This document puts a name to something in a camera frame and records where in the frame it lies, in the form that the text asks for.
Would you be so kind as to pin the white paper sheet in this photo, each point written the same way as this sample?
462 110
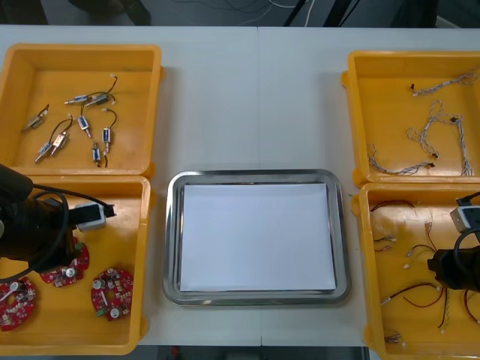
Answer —
255 236

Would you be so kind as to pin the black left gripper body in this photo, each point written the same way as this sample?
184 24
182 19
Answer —
37 236

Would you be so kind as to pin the steel tray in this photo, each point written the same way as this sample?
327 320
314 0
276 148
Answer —
172 240

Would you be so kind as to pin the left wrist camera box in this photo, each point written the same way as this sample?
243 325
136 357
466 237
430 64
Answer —
92 223

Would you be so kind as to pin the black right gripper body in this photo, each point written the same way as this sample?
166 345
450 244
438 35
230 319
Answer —
450 272

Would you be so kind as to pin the black stand legs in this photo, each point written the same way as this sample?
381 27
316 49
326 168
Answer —
295 13

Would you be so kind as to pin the round red circuit board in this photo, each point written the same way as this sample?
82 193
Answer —
52 277
18 311
116 296

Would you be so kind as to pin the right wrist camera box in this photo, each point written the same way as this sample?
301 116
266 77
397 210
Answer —
463 221

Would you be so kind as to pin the yellow-orange plastic bin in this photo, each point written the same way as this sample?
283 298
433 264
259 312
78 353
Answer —
123 232
131 150
382 93
431 345

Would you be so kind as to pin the pile of small metal solenoids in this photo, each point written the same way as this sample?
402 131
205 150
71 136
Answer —
107 135

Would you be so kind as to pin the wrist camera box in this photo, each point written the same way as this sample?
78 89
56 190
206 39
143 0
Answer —
92 223
463 221

